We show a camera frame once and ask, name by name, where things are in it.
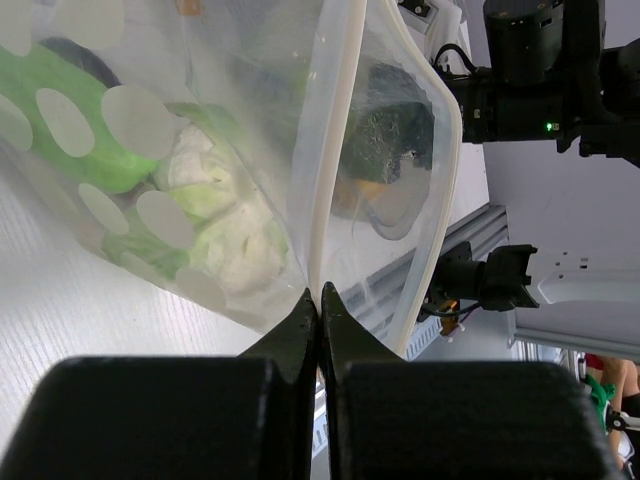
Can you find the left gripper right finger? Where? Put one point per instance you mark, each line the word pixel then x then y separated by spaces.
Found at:
pixel 389 418

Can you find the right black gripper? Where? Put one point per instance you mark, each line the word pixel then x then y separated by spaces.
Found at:
pixel 551 78

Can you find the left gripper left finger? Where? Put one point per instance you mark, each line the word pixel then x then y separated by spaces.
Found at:
pixel 126 417

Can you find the green ridged toy gourd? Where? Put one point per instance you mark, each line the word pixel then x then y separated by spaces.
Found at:
pixel 52 108

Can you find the aluminium mounting rail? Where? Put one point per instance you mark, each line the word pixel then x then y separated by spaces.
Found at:
pixel 374 304

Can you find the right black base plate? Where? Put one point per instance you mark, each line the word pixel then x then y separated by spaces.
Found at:
pixel 455 286

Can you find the clear dotted zip top bag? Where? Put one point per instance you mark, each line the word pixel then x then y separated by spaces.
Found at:
pixel 322 89

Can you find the orange toy fruit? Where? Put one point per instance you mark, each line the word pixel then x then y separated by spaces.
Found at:
pixel 350 192

